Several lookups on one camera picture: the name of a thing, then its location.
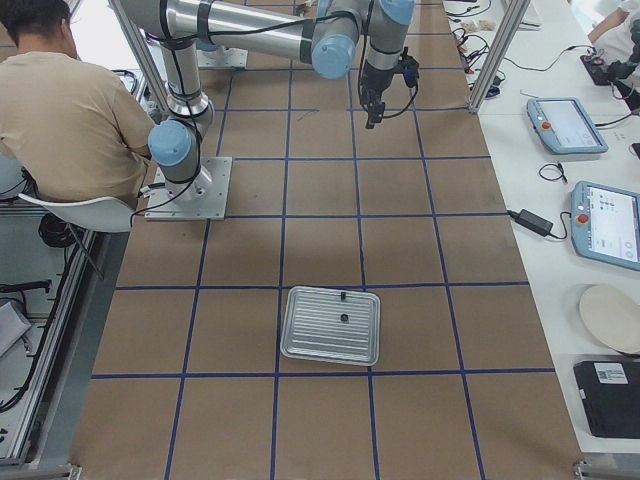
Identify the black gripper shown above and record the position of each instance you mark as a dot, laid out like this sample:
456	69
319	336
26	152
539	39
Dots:
372	81

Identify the silver metal tray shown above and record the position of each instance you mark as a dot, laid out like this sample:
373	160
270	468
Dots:
312	329

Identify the upper blue teach pendant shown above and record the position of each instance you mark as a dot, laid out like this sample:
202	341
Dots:
564	127

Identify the blue teach pendant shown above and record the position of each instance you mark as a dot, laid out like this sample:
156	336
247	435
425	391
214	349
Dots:
605	224
564	127

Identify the black power adapter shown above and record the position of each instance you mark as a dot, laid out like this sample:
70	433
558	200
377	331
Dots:
532	222

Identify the lower blue teach pendant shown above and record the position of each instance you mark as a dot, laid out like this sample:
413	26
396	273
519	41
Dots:
605	224

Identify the white chair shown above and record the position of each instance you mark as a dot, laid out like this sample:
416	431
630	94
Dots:
104	214

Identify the person in beige shirt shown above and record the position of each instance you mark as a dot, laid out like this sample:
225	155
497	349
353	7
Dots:
72	125

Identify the beige round plate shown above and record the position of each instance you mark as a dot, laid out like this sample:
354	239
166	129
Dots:
611	317

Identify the black box device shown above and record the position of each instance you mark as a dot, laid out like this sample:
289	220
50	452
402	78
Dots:
609	391

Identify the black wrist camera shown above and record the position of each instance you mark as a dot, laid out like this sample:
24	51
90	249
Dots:
409	68

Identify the aluminium frame post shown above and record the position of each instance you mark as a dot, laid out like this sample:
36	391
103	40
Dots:
504	35

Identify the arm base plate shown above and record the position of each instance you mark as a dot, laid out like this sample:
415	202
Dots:
206	198

